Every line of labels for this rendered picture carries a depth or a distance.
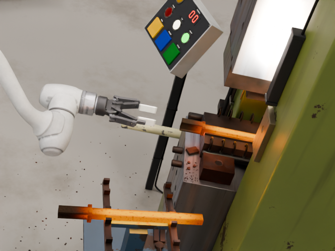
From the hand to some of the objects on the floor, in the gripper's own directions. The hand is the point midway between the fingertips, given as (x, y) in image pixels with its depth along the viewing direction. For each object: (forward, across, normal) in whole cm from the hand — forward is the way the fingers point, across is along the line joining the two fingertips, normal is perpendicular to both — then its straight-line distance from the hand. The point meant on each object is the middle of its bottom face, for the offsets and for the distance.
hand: (148, 115), depth 236 cm
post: (+15, -57, -100) cm, 116 cm away
